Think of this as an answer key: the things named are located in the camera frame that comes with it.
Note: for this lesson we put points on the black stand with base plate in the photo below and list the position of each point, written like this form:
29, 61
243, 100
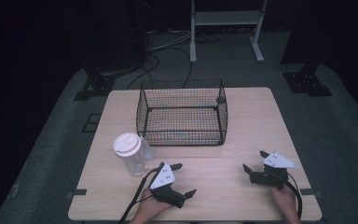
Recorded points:
94, 85
306, 83

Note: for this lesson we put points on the black floor tape square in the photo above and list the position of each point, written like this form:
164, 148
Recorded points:
91, 123

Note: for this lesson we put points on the person's left hand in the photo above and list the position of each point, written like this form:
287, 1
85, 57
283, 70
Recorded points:
149, 208

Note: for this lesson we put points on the clear plastic pitcher white lid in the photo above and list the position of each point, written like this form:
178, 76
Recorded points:
127, 144

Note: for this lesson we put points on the white metal stand frame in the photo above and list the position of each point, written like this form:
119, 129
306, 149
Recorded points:
227, 17

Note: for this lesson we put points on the person's right hand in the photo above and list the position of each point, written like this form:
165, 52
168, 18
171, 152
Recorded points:
287, 202

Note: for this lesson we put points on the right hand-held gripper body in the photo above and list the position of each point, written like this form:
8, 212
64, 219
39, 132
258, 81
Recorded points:
276, 161

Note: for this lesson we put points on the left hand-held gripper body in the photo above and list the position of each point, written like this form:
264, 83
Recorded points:
163, 179

